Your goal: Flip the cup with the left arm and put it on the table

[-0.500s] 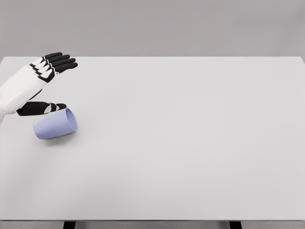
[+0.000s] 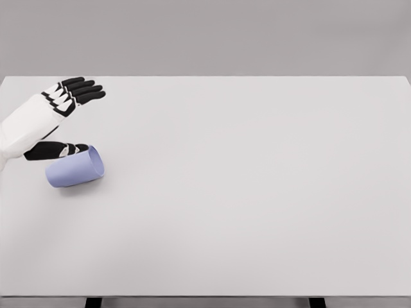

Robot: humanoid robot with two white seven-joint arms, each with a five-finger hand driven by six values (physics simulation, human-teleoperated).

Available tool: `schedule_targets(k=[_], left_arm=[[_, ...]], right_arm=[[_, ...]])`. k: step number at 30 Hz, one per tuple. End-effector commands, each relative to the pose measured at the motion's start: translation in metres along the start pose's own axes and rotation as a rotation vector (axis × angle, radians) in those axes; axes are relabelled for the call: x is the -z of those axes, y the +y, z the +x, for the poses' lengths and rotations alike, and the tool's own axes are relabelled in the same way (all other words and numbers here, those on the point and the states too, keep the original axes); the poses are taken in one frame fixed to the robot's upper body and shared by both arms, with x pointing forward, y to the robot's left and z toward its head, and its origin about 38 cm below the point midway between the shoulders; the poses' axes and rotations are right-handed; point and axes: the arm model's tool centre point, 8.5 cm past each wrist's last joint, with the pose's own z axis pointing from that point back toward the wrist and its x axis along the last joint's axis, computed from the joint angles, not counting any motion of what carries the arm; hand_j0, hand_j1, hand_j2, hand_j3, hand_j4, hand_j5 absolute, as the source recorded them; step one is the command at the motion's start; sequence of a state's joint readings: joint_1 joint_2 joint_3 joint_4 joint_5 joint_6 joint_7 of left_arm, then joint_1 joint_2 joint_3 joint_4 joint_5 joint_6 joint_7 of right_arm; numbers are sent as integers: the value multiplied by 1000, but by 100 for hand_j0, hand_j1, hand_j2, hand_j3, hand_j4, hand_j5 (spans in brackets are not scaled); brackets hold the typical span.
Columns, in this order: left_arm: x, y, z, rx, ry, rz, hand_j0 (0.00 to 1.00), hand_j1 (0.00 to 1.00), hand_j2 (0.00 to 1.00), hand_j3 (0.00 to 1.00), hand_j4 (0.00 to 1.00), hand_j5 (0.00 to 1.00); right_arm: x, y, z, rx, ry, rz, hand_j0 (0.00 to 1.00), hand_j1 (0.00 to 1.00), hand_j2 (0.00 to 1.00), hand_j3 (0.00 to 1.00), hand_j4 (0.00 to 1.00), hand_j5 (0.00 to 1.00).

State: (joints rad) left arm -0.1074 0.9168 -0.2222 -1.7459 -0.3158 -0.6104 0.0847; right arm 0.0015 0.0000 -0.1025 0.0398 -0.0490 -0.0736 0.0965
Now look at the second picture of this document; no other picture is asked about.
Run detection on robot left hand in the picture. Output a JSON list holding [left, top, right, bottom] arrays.
[[0, 76, 107, 162]]

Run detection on lavender blue cup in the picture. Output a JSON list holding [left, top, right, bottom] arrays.
[[44, 144, 105, 189]]

